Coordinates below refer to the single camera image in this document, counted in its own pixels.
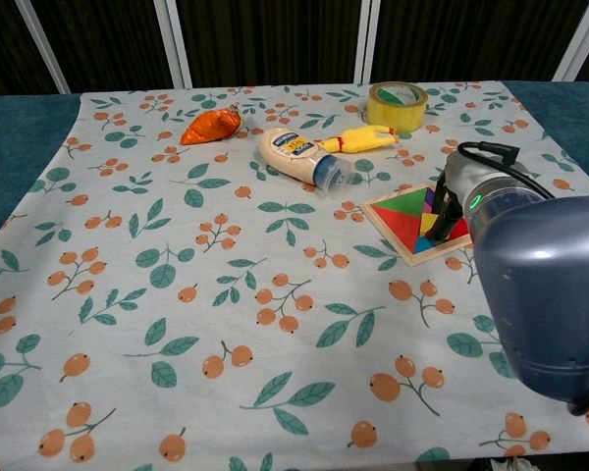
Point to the yellow tangram piece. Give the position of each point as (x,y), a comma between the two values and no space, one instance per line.
(427,225)

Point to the floral print tablecloth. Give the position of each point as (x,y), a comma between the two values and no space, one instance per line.
(216,275)

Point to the mayonnaise squeeze bottle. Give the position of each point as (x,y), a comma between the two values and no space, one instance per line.
(294,157)

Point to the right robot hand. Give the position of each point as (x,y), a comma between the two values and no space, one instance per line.
(459,174)

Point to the red large tangram triangle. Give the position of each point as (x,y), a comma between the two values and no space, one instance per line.
(401,225)

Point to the orange foil snack packet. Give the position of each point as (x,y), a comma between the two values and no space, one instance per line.
(208,127)

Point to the yellow packing tape roll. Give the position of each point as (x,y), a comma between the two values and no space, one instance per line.
(396,114)

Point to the white frame post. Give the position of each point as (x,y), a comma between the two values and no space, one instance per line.
(584,41)
(368,39)
(44,46)
(176,44)

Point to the white crumpled plastic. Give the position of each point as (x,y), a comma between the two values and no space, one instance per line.
(513,463)

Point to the teal table cover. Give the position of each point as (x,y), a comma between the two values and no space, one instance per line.
(15,157)

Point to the magenta tangram piece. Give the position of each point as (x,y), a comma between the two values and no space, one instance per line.
(429,209)

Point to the colourful tangram puzzle tray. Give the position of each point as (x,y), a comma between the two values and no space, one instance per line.
(406,259)

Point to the green large tangram triangle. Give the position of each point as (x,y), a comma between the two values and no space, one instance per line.
(406,201)

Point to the yellow rubber chicken toy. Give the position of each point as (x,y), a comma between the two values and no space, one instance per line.
(360,138)

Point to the blue tangram triangle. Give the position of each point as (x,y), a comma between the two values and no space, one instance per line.
(424,245)

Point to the orange-red tangram piece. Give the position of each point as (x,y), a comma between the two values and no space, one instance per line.
(459,231)

